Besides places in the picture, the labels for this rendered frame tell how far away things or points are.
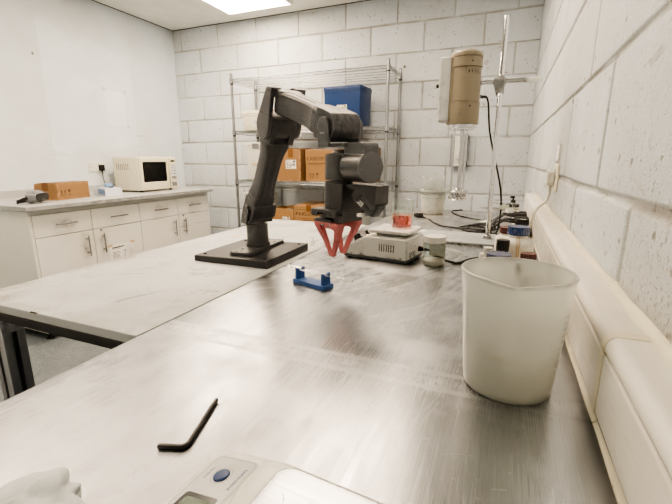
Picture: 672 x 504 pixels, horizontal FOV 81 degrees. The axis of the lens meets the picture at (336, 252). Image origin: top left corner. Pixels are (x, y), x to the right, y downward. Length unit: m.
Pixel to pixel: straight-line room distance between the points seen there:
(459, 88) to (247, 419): 1.20
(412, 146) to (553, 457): 3.22
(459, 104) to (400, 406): 1.10
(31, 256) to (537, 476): 3.01
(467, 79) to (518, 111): 2.08
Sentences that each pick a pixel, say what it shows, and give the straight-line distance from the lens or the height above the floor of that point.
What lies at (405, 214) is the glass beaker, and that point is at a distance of 1.12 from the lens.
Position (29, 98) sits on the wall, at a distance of 3.84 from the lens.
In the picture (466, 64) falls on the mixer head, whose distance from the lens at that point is 1.44.
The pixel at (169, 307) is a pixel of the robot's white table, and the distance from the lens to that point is 0.84.
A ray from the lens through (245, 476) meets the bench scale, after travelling 0.37.
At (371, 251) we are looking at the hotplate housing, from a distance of 1.12.
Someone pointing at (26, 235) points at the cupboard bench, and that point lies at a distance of 3.14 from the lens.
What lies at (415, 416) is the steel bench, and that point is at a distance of 0.49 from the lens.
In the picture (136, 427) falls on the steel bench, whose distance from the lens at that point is 0.51.
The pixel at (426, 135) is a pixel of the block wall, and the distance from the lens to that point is 3.54.
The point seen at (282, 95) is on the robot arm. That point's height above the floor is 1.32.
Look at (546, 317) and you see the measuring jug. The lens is 0.49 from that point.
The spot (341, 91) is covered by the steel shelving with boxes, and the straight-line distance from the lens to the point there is 3.43.
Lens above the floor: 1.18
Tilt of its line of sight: 13 degrees down
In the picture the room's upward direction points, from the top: straight up
